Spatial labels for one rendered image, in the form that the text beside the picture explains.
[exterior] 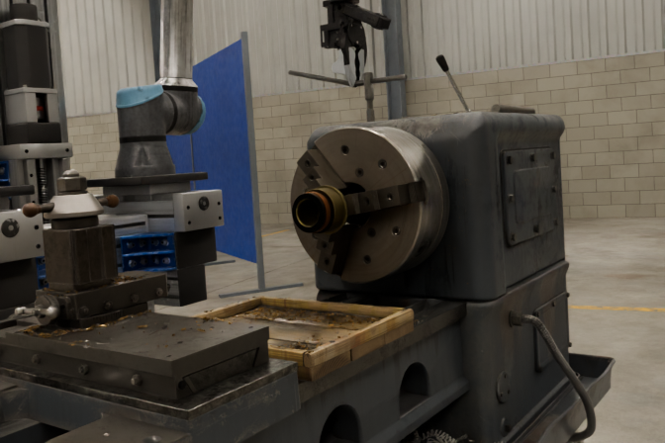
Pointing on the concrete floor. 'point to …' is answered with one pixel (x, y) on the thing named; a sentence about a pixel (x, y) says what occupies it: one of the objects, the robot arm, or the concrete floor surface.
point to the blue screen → (228, 155)
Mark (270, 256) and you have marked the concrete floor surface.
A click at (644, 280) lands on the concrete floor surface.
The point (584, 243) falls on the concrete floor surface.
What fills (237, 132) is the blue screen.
